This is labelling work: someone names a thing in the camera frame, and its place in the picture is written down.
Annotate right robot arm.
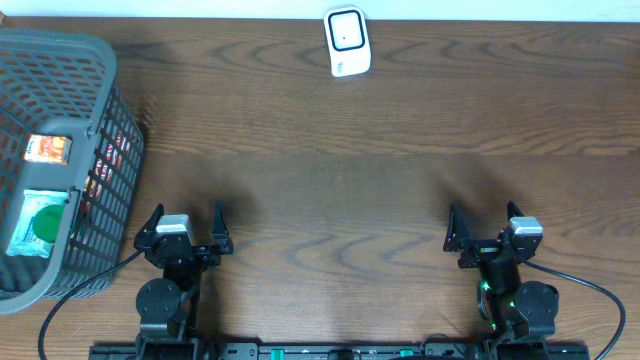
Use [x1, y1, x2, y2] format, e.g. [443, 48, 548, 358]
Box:
[443, 202, 559, 359]

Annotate teal wet wipes pack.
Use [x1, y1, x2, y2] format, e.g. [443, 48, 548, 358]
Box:
[6, 189, 68, 258]

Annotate green lid white jar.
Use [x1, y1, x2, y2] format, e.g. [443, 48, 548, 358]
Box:
[33, 204, 64, 244]

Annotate grey plastic mesh basket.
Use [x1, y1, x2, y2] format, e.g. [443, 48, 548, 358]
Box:
[1, 29, 145, 314]

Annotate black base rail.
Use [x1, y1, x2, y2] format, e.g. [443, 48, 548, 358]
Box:
[88, 341, 592, 360]

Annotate orange tissue pack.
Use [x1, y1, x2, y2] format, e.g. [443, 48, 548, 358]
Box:
[24, 134, 72, 165]

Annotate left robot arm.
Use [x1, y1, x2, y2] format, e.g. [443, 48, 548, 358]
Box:
[133, 204, 234, 360]

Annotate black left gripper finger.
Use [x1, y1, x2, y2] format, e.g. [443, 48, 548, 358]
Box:
[211, 202, 229, 243]
[141, 203, 164, 238]

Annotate white barcode scanner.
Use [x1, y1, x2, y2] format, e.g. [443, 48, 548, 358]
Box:
[323, 6, 372, 78]

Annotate red snack package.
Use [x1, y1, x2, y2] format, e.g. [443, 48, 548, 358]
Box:
[81, 126, 139, 218]

